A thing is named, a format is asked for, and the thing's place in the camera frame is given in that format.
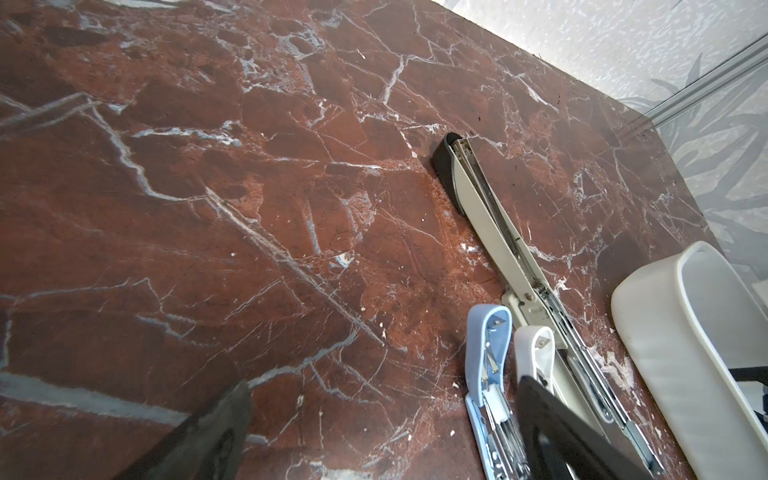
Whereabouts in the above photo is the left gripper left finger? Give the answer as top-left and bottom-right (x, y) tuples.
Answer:
(116, 381), (253, 479)

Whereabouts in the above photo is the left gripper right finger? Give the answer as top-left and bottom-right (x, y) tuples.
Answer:
(517, 376), (651, 480)

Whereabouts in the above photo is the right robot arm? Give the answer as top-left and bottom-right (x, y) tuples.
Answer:
(729, 366), (767, 424)

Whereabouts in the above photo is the white plastic tray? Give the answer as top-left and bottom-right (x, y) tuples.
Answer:
(611, 241), (767, 479)

